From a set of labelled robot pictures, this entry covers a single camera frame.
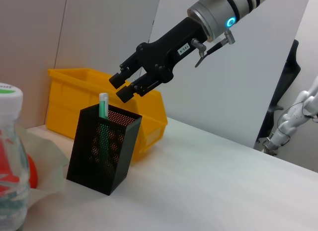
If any yellow plastic bin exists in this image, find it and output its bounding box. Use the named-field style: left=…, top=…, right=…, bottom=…
left=46, top=68, right=168, bottom=162

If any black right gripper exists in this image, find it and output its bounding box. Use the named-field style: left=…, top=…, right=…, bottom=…
left=108, top=16, right=208, bottom=104

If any clear bottle with green label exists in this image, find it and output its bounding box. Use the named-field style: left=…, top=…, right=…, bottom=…
left=0, top=83, right=31, bottom=231

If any right gripper cable with plug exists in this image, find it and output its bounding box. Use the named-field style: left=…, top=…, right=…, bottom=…
left=190, top=29, right=236, bottom=68

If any black mesh pen holder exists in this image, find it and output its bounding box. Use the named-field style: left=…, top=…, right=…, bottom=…
left=66, top=103, right=143, bottom=197

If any translucent green fruit bowl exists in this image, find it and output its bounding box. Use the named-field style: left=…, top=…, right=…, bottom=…
left=14, top=126, right=71, bottom=210

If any orange toy fruit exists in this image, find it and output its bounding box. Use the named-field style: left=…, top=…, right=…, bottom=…
left=0, top=136, right=39, bottom=192

